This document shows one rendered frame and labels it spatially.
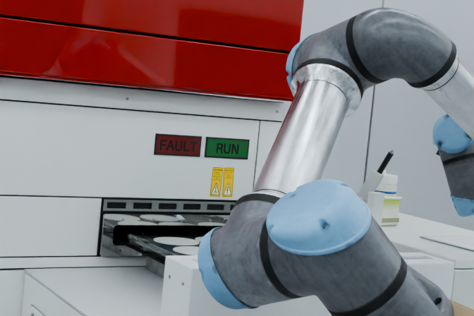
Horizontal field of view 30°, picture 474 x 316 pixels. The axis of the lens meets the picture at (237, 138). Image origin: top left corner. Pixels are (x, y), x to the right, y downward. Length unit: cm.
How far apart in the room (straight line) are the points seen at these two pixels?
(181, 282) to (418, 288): 42
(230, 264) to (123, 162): 85
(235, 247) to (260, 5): 100
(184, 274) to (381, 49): 46
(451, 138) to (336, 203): 63
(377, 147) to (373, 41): 292
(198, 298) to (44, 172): 64
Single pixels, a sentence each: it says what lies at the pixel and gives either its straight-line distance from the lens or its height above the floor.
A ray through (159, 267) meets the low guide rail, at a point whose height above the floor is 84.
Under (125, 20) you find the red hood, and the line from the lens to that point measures 191.
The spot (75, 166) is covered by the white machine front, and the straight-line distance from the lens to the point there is 194.
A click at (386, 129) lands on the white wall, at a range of 431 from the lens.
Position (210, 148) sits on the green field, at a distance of 206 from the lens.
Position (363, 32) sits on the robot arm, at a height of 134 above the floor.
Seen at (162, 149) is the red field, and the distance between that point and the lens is 201.
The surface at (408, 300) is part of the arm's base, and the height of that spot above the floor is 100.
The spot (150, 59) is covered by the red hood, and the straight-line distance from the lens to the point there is 193.
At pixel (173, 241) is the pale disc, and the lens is 192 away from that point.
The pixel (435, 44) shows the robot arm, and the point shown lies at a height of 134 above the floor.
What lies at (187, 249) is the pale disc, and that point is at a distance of 185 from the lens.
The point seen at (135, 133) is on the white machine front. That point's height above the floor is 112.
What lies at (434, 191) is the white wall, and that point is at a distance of 456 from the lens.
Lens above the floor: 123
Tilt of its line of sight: 3 degrees down
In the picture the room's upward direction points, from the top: 6 degrees clockwise
